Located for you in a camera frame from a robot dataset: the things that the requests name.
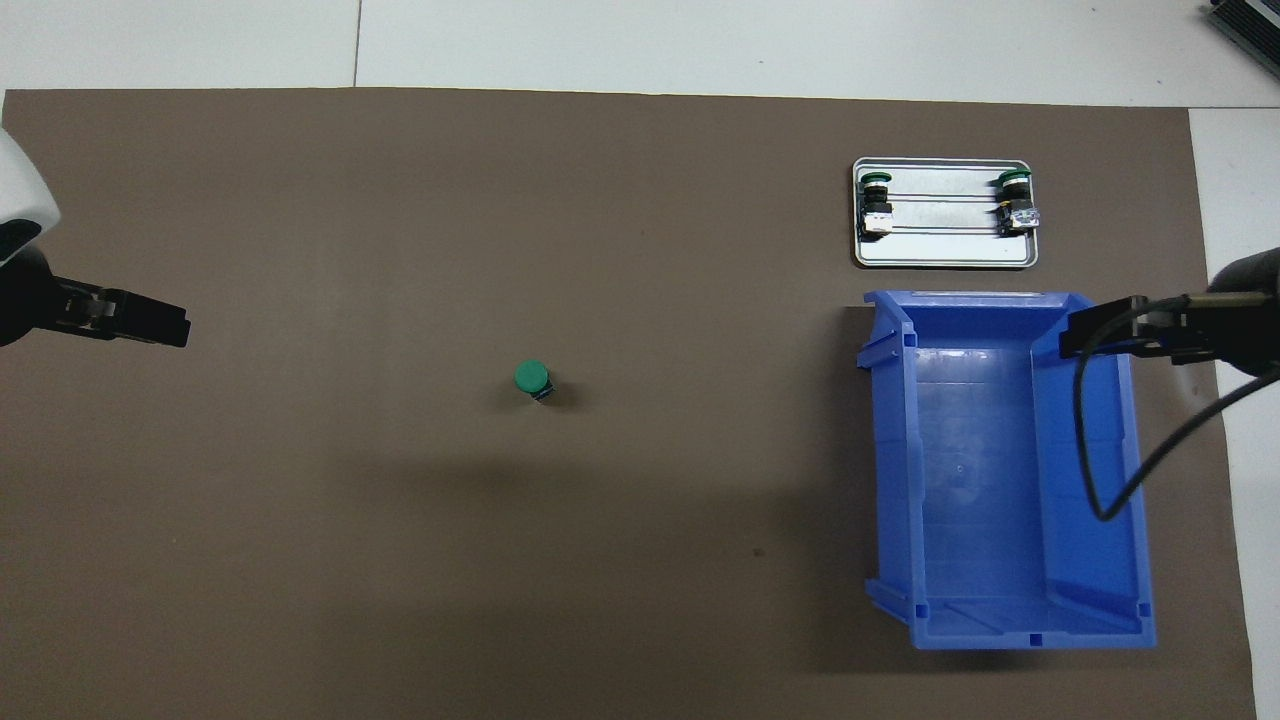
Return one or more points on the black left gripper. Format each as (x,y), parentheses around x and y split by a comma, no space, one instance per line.
(25,300)

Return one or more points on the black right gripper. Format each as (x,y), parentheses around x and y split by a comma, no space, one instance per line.
(1245,330)

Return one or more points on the green push button switch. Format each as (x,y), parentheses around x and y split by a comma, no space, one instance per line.
(1018,200)
(877,205)
(531,376)

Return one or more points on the silver metal tray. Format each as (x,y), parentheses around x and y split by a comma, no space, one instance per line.
(945,245)

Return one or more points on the blue plastic storage bin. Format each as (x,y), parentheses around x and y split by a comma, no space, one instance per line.
(990,470)

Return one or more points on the grey ribbed device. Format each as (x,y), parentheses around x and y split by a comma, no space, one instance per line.
(1250,25)

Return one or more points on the brown paper table mat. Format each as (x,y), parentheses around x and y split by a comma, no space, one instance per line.
(650,560)

